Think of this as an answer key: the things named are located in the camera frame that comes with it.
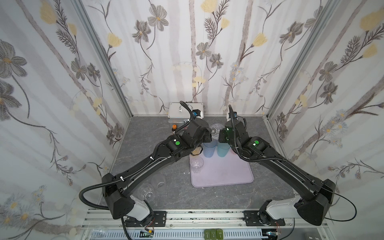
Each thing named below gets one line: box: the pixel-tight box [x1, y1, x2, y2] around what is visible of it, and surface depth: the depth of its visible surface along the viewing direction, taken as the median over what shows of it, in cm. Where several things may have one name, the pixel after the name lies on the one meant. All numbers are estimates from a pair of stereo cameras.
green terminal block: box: [204, 229, 224, 240], surface depth 70 cm
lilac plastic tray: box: [190, 145, 254, 188], surface depth 90 cm
